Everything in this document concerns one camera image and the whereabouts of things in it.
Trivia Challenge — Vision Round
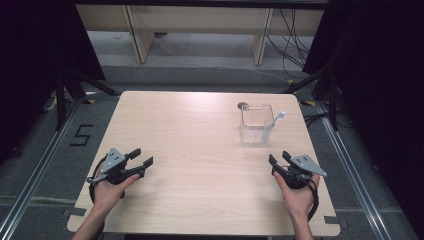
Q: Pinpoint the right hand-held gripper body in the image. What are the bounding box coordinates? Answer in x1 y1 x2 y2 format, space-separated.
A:
271 153 328 191

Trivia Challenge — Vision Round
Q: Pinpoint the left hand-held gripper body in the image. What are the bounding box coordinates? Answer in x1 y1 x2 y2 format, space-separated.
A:
86 147 146 186

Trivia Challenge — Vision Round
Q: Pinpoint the light blue toothbrush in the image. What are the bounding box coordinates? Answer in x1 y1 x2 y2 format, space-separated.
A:
261 110 287 141

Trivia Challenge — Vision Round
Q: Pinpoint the clear plastic square cup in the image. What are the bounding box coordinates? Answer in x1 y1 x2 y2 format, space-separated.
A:
238 103 276 145

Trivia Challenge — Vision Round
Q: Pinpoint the person's left hand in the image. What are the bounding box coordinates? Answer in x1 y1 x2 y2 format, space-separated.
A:
92 172 141 215

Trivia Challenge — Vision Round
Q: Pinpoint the person's right hand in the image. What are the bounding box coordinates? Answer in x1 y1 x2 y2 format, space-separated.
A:
272 171 321 222

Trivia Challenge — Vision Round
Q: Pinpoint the grey tape piece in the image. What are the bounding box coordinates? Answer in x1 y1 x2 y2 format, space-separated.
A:
62 206 87 218

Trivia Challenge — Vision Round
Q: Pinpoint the black metal stand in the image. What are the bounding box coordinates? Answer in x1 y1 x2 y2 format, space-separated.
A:
280 65 340 132
54 65 122 132

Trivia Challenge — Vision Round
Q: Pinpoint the black curtain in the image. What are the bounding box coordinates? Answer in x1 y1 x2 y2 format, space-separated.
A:
302 0 424 236
0 0 106 166

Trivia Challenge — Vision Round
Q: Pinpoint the beige wooden desk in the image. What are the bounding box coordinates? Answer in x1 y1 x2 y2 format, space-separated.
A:
74 3 326 66

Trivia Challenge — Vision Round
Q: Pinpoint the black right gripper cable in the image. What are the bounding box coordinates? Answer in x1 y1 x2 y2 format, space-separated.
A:
299 174 320 223

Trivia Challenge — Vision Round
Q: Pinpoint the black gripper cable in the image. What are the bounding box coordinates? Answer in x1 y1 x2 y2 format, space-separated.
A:
299 174 320 223
87 155 108 240

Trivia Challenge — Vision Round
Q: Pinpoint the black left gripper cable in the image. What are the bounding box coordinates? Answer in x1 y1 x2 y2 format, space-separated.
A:
87 155 108 240

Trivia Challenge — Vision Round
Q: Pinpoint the black floor cable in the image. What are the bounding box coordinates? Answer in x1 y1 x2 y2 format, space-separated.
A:
302 111 355 130

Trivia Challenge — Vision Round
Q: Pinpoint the metal floor rail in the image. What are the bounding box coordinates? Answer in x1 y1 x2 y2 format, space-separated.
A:
314 99 394 240
0 97 84 240

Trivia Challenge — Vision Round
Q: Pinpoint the bundle of black hanging cables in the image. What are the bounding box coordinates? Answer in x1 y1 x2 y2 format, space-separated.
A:
266 8 312 80

